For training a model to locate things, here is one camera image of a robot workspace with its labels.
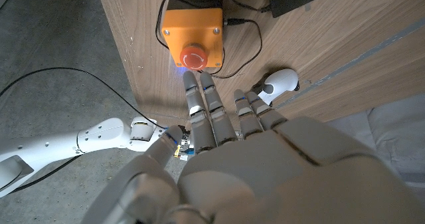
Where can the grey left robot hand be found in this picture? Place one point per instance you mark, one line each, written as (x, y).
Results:
(265, 171)

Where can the orange box with red button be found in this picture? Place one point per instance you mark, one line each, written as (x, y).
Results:
(192, 31)

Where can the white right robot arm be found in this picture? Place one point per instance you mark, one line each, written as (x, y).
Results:
(66, 147)

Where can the white game controller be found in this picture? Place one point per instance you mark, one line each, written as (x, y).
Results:
(280, 82)

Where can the grey tape outline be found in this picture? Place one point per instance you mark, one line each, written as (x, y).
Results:
(365, 54)

